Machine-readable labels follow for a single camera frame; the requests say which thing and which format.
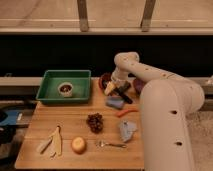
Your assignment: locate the black brush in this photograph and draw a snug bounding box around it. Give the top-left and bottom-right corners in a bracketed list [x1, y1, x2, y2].
[114, 82, 133, 104]

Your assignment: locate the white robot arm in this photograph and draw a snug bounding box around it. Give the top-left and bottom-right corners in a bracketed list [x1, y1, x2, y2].
[111, 52, 205, 171]

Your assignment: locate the red-brown bowl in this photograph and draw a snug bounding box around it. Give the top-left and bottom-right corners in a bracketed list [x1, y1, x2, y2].
[98, 73, 111, 90]

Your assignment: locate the blue sponge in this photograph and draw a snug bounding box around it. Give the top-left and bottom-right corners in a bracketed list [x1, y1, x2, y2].
[106, 96, 124, 110]

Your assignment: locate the purple bowl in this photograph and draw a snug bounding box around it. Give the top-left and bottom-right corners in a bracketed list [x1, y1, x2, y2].
[133, 78, 145, 94]

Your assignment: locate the green plastic tray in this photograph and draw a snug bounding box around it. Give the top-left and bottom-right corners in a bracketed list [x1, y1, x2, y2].
[36, 70, 91, 105]

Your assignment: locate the orange carrot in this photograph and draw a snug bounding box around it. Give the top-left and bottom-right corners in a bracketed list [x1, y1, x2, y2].
[116, 109, 138, 118]

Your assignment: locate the bunch of dark grapes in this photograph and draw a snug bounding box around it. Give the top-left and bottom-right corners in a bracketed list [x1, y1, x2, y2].
[86, 113, 103, 134]

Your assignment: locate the small white cup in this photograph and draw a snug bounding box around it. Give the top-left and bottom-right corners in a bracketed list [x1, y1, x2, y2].
[58, 82, 73, 97]

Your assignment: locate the grey crumpled cloth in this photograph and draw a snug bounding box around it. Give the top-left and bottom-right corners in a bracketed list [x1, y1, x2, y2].
[119, 121, 137, 142]

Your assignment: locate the metal fork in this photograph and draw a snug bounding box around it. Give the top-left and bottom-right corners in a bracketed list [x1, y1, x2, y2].
[96, 140, 127, 148]

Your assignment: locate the yellow round fruit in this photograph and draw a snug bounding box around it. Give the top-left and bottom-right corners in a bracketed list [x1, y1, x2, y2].
[71, 137, 86, 154]

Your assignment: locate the blue object at left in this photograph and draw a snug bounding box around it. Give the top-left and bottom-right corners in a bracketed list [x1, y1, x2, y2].
[0, 110, 22, 126]

